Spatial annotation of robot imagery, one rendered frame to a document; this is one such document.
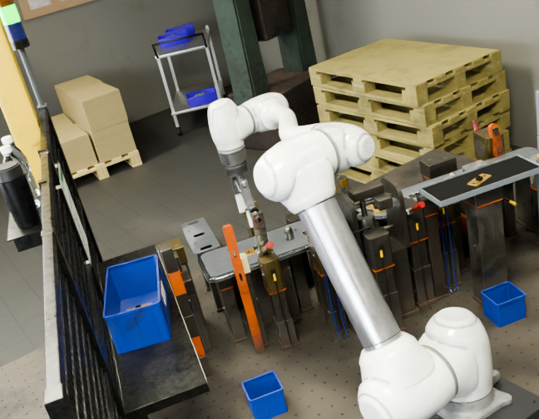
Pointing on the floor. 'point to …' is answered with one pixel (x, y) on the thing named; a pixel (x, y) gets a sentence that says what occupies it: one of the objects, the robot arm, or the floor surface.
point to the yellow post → (13, 93)
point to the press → (290, 41)
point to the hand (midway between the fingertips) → (248, 215)
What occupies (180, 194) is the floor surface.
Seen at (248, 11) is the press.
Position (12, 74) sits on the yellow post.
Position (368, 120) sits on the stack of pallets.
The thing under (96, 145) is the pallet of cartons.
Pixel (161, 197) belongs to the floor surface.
